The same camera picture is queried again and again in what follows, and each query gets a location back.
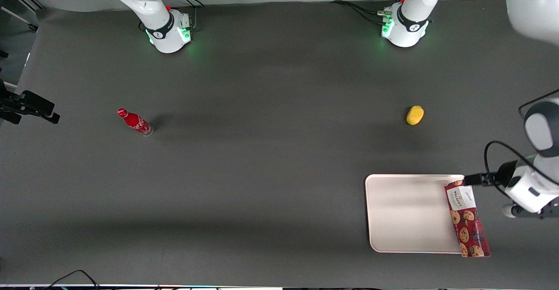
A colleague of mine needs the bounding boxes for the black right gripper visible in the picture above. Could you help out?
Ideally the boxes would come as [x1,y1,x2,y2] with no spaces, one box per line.
[0,79,61,125]

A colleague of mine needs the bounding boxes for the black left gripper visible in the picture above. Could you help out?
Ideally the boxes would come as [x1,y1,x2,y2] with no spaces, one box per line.
[464,160,521,190]

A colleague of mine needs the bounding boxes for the red tartan cookie box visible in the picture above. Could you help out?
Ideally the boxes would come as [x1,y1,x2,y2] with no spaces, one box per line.
[445,180,491,258]

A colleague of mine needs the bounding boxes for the white rectangular plastic tray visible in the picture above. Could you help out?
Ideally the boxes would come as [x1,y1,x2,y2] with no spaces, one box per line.
[365,174,464,254]

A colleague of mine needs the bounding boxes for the red cola bottle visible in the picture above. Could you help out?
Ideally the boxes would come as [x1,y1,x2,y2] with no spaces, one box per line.
[117,108,154,137]

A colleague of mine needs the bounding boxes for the yellow lemon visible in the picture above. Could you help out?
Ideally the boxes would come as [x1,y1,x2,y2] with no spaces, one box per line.
[406,105,424,126]

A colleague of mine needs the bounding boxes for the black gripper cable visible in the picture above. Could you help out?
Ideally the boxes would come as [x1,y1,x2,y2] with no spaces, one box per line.
[484,89,559,197]

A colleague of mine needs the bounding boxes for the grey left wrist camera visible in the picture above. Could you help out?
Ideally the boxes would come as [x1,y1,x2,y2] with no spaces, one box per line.
[502,196,559,219]

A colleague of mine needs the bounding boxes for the black cable at table edge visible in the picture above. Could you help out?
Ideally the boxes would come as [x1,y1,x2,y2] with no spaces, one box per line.
[44,269,102,290]

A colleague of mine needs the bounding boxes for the black left arm base cables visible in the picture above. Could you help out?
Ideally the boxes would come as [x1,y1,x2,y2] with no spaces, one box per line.
[331,0,409,26]

